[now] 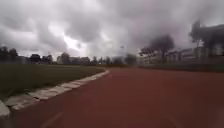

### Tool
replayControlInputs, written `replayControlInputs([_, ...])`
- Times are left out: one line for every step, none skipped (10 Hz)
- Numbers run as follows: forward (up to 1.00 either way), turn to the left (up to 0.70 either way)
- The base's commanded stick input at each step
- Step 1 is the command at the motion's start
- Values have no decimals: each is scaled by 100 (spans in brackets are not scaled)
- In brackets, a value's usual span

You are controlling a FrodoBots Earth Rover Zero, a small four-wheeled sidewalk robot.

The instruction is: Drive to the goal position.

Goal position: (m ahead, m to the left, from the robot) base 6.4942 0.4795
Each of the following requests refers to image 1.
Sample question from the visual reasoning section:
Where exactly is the red running track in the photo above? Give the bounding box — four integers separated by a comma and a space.
0, 67, 224, 128

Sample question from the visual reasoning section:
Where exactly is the row of distant trees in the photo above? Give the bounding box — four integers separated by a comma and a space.
0, 46, 138, 66

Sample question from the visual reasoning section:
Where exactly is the dark bare tree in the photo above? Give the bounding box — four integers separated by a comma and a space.
189, 20, 224, 58
149, 34, 176, 64

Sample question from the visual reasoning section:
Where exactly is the pale stone slab kerb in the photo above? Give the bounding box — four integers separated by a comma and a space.
0, 69, 111, 118

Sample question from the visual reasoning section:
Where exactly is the dark low hedge strip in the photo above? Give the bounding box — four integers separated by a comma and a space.
138, 61, 224, 73

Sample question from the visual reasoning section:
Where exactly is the long pale building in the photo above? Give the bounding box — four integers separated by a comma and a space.
138, 45, 224, 66

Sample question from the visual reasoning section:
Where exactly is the green grass field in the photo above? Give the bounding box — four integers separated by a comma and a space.
0, 63, 107, 101

